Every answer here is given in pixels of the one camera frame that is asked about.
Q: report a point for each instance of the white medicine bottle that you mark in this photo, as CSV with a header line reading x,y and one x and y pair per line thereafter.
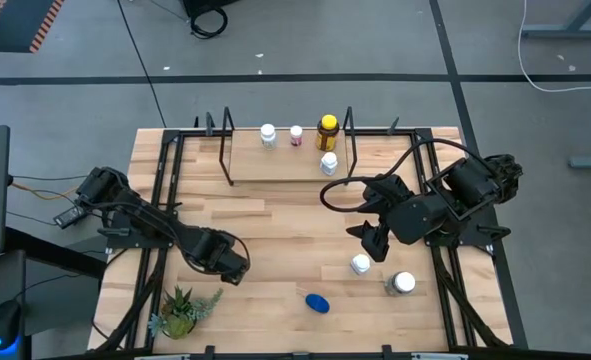
x,y
329,163
360,264

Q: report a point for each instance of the black computer mouse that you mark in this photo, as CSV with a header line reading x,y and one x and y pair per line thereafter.
x,y
4,325

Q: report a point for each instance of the clear bottle with white lid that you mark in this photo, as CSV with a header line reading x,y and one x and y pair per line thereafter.
x,y
268,135

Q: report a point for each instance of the dark mat with orange stripes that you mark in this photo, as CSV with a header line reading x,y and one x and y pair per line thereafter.
x,y
5,25

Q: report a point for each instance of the brown bottle with yellow lid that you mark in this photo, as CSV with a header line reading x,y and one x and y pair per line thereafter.
x,y
328,131

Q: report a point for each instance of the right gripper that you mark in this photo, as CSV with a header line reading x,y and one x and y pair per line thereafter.
x,y
387,195

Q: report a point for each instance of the clear jar with white lid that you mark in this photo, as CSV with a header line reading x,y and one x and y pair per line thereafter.
x,y
401,283

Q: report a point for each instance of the grey table leg frame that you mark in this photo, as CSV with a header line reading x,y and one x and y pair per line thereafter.
x,y
565,31

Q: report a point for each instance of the wooden shelf with black frame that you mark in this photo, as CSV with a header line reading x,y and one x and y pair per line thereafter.
x,y
275,165

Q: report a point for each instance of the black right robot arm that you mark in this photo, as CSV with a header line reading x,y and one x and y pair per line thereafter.
x,y
420,220

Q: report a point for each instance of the potted succulent plant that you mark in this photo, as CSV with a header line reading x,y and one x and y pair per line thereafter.
x,y
182,315

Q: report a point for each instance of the black equipment box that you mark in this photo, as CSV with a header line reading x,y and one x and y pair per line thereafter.
x,y
205,4

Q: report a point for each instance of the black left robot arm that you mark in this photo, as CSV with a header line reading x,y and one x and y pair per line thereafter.
x,y
145,215

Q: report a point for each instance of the black desk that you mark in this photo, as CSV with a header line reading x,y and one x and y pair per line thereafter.
x,y
50,252

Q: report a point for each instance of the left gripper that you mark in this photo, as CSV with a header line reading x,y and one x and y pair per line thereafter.
x,y
220,252

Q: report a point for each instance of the blue medicine bottle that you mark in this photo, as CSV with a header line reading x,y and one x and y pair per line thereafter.
x,y
318,303

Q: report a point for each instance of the black power adapter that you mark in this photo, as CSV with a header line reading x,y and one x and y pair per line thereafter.
x,y
70,216

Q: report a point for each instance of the small pink bottle white lid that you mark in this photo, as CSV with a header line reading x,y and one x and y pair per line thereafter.
x,y
296,135

